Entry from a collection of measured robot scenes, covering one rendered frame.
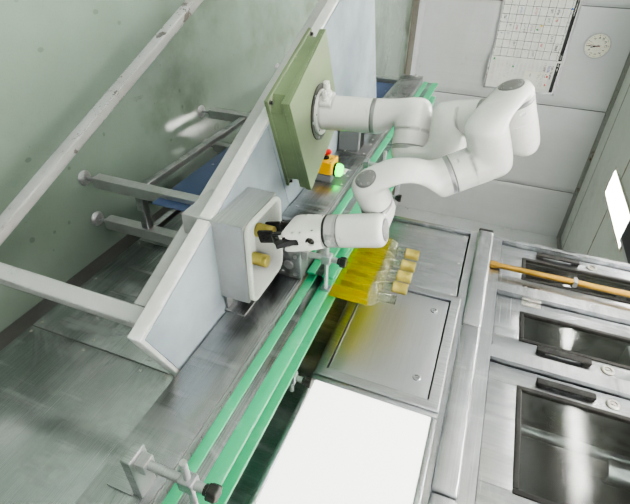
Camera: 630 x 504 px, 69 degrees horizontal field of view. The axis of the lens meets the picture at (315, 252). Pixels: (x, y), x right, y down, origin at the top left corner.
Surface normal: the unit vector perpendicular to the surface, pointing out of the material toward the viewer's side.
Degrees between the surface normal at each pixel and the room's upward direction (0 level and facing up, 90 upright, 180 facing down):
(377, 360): 90
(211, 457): 90
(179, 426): 90
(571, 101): 90
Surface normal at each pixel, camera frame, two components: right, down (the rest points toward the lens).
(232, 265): -0.36, 0.54
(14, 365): 0.01, -0.81
